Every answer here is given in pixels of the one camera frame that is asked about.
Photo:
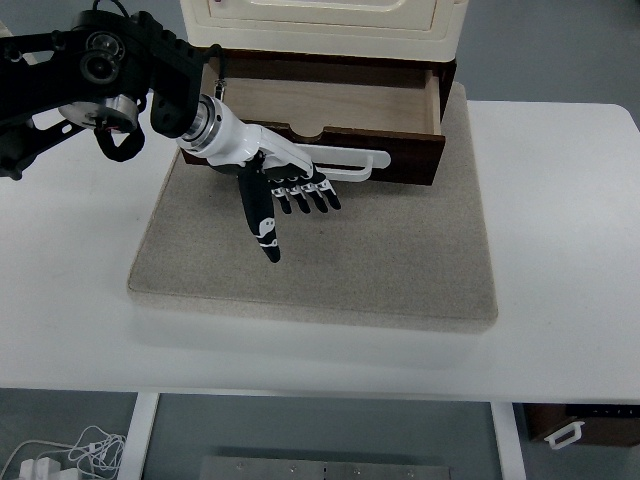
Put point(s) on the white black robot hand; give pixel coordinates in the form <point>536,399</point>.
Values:
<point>222,139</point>

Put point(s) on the dark wooden drawer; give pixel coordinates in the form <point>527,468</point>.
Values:
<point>404,122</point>

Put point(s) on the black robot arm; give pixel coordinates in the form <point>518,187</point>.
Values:
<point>112,66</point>

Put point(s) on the cream upper cabinet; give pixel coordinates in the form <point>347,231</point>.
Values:
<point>404,29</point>

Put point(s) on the grey fabric cushion pad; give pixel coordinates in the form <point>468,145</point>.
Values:
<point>395,255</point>

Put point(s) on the white table leg left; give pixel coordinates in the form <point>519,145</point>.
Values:
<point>138,438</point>

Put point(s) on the white table leg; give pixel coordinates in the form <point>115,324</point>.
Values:
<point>507,441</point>
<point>138,438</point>

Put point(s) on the white table leg right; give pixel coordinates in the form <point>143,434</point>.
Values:
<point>507,441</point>

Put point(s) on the white power adapter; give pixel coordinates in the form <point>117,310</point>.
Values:
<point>44,468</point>

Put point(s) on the white drawer handle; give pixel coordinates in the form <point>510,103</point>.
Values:
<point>346,164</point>

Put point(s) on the dark wooden cabinet frame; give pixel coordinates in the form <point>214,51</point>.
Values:
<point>333,69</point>

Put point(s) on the brown box with white handle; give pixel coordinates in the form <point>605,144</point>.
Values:
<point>560,425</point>

